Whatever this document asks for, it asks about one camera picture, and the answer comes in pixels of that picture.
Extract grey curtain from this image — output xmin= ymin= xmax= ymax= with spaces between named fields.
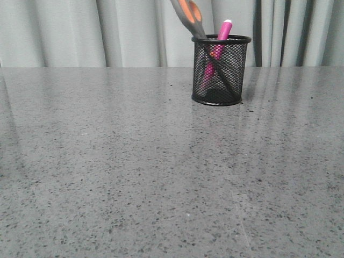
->
xmin=1 ymin=1 xmax=343 ymax=67

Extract grey orange scissors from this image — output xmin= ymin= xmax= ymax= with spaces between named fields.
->
xmin=170 ymin=0 xmax=240 ymax=99

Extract black mesh pen cup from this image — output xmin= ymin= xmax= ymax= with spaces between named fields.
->
xmin=191 ymin=34 xmax=251 ymax=106

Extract pink marker pen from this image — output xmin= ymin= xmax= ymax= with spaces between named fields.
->
xmin=200 ymin=19 xmax=232 ymax=97

